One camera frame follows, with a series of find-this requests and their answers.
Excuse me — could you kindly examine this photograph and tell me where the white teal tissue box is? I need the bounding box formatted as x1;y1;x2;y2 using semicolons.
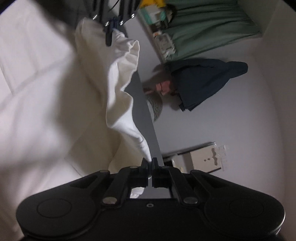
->
140;5;166;25

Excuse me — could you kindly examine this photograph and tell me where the clear zip pouch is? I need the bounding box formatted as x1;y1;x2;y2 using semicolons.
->
154;33;176;60

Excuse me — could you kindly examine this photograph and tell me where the white wooden chair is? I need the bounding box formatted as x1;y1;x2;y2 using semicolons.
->
162;142;227;173

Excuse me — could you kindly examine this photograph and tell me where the yellow cardboard box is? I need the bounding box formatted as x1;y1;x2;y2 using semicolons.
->
140;0;166;8

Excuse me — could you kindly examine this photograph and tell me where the dark teal hanging jacket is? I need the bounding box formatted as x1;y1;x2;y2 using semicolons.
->
164;58;248;111

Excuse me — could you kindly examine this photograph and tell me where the pink hanging cloth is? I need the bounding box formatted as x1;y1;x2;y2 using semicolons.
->
156;80;171;96

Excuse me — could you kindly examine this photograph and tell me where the white long-sleeve shirt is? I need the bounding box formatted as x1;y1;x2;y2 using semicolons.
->
1;1;152;240

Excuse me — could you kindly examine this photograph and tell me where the green curtain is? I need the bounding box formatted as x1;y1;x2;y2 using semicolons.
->
165;1;261;61

